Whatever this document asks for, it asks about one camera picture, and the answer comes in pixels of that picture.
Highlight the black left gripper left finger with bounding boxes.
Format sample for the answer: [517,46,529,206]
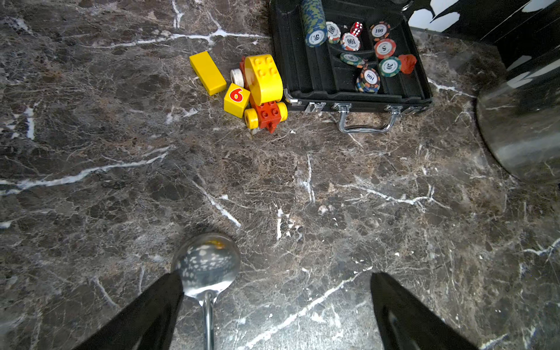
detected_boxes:
[76,272,184,349]

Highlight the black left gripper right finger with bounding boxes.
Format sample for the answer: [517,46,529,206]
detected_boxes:
[370,272,477,349]

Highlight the long metal spoon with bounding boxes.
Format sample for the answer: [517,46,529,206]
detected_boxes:
[171,233,241,349]

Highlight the steel pot lid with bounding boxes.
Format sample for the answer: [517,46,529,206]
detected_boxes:
[475,48,559,185]

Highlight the yellow number six cube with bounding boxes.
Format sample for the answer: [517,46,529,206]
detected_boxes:
[223,83,251,118]

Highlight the black poker chip case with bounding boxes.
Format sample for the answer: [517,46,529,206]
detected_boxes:
[269,1,433,134]

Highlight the flat yellow toy brick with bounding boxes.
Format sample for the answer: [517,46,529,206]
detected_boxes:
[189,51,227,96]

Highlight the red toy piece in case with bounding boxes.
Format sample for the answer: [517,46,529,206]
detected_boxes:
[398,54,417,74]

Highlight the yellow rounded toy block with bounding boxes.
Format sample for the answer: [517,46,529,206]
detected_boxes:
[244,54,284,105]

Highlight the red dice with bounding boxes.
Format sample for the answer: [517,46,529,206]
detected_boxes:
[350,21,363,37]

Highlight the blue green chip stack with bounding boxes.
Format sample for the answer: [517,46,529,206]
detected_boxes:
[300,0,328,48]

